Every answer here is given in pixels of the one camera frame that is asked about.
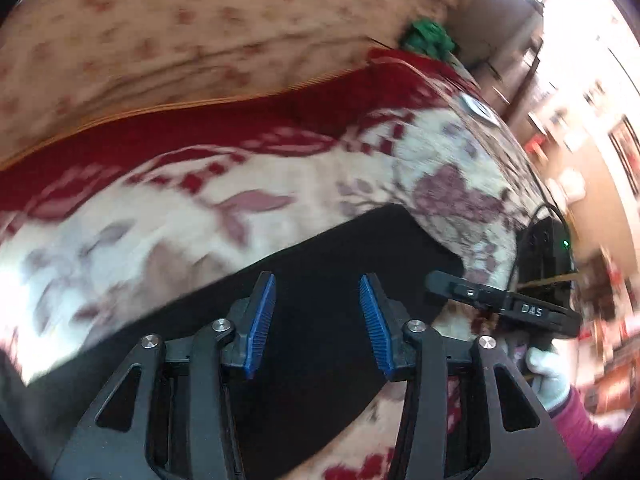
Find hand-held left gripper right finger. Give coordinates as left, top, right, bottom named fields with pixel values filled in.
left=359, top=273, right=581, bottom=480

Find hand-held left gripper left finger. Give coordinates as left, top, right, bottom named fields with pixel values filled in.
left=52, top=271, right=277, bottom=480

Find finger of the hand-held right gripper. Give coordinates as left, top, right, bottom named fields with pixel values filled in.
left=425, top=270, right=512, bottom=312

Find black pants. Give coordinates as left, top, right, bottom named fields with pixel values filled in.
left=0, top=204, right=466, bottom=480

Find person's right forearm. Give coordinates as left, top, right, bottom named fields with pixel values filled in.
left=547, top=387, right=621, bottom=478

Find person's right hand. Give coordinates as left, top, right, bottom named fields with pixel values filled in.
left=525, top=347, right=572, bottom=412

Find white and red floral blanket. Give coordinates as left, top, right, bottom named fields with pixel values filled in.
left=0, top=47, right=551, bottom=480

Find round white disc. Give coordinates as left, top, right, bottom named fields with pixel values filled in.
left=459, top=92, right=498, bottom=127

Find dark wooden furniture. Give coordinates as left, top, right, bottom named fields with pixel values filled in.
left=447, top=0, right=547, bottom=116

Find green cloth bundle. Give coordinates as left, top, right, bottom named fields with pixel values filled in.
left=400, top=19, right=458, bottom=61

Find beige floral quilt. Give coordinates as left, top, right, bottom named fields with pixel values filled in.
left=0, top=0, right=481, bottom=171

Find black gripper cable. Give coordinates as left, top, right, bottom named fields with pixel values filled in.
left=509, top=203, right=568, bottom=293

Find framed wall picture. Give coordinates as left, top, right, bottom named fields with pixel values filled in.
left=609, top=116, right=640, bottom=196

